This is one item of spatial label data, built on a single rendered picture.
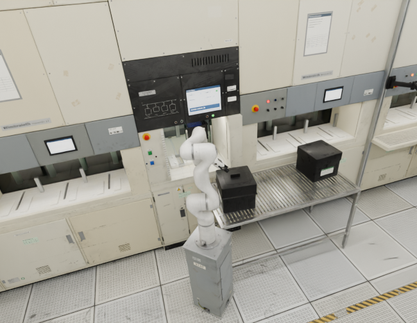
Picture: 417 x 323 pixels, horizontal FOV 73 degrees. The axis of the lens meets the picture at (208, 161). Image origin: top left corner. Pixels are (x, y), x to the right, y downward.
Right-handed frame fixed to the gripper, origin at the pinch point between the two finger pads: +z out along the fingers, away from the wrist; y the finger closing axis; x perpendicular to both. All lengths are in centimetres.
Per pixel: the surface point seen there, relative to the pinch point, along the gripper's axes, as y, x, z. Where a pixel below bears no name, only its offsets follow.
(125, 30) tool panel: 27, -32, -115
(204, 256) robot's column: -53, 44, 5
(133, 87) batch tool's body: 26, -3, -90
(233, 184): -10.8, 3.9, 9.0
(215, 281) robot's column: -56, 59, 27
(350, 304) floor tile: -67, 15, 141
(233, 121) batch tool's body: 31.4, -28.1, -8.4
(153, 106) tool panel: 27, 0, -70
